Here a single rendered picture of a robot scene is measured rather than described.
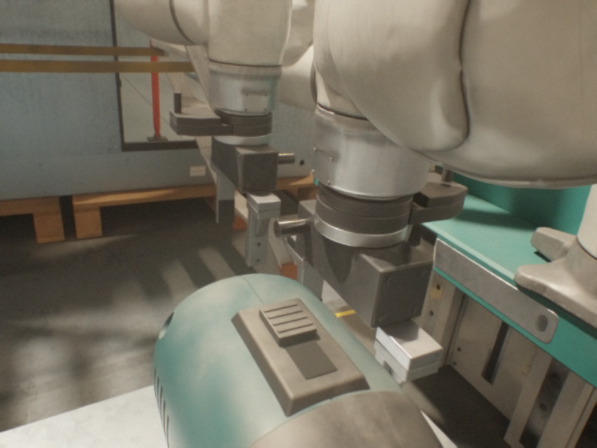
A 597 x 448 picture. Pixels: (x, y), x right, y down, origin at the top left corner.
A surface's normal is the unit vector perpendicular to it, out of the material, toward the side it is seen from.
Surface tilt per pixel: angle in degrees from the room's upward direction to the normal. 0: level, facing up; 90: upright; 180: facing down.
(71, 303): 0
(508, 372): 90
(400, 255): 0
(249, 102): 90
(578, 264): 85
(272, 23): 91
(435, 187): 0
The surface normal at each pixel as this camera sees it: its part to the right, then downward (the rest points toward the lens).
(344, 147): -0.55, 0.30
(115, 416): 0.08, -0.90
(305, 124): 0.45, 0.40
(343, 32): -0.99, 0.14
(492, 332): -0.90, 0.11
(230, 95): -0.25, 0.38
